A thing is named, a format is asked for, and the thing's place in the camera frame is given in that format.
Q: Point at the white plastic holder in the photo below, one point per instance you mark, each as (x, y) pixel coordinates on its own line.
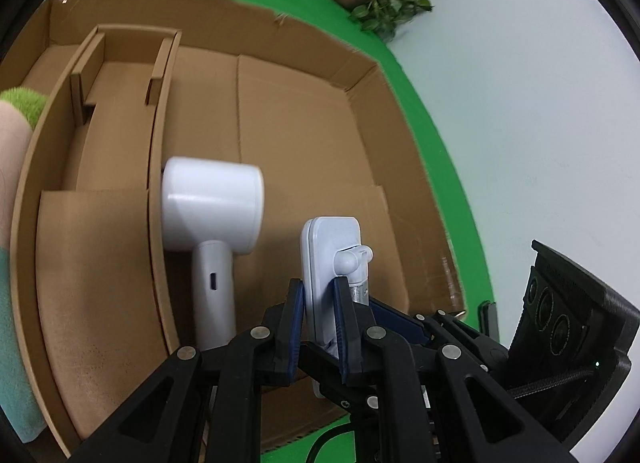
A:
(330, 253)

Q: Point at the white hair dryer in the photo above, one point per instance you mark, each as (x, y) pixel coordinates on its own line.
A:
(210, 203)

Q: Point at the narrow cardboard insert tray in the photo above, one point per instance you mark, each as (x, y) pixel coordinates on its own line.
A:
(95, 268)

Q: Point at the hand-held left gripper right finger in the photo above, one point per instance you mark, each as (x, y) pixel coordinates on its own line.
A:
(345, 338)

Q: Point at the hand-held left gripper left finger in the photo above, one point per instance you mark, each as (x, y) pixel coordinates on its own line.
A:
(295, 328)

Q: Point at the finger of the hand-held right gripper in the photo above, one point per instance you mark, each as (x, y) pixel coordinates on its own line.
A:
(325, 373)
(400, 325)

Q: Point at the large cardboard box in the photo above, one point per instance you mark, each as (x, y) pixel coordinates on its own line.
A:
(310, 143)

